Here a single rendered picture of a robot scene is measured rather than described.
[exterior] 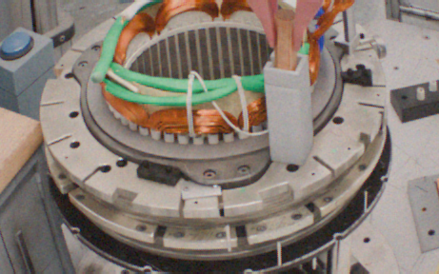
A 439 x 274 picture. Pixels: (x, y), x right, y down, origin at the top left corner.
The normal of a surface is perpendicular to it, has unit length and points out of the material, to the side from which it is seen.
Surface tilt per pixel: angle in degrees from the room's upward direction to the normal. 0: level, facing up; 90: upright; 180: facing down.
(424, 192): 0
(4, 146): 0
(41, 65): 90
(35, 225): 90
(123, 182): 0
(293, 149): 90
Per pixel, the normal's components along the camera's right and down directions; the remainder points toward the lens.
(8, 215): 0.87, 0.26
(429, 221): -0.08, -0.77
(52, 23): 0.56, 0.49
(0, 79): -0.62, 0.54
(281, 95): -0.34, 0.62
